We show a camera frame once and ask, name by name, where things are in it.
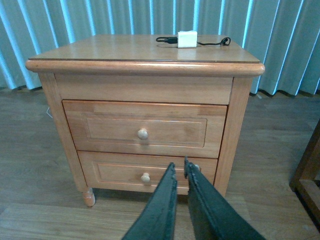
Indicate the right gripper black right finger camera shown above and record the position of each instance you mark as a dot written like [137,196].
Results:
[212,217]

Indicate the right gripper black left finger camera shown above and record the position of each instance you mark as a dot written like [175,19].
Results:
[157,220]

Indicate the drawer wooden knob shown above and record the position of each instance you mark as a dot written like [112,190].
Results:
[142,134]
[145,178]

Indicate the wooden nightstand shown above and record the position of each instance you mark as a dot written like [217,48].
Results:
[138,69]

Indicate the white charger block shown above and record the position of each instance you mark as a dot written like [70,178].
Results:
[187,39]

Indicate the grey pleated curtain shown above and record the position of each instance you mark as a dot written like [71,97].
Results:
[283,34]

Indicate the dark wooden furniture frame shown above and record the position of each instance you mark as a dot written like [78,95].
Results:
[304,182]

